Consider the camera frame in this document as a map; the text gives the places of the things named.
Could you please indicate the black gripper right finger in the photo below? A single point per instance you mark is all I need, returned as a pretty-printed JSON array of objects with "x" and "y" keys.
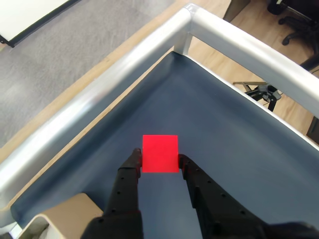
[{"x": 211, "y": 204}]

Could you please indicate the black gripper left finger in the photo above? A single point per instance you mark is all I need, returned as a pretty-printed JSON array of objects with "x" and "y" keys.
[{"x": 124, "y": 191}]

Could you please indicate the red cube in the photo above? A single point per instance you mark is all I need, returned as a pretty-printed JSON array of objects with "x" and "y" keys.
[{"x": 160, "y": 154}]

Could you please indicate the beige rounded square box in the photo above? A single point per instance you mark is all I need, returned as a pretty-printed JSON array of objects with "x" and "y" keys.
[{"x": 67, "y": 211}]

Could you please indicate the black folding stand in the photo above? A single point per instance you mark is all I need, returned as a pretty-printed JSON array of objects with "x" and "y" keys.
[{"x": 266, "y": 93}]

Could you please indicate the black office chair base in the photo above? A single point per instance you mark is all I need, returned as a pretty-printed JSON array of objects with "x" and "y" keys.
[{"x": 299, "y": 22}]

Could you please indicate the silver metal table frame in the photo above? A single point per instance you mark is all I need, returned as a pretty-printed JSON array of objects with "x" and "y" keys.
[{"x": 139, "y": 47}]

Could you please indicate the white board with black frame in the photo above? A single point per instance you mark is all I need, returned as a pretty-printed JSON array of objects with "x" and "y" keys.
[{"x": 27, "y": 17}]

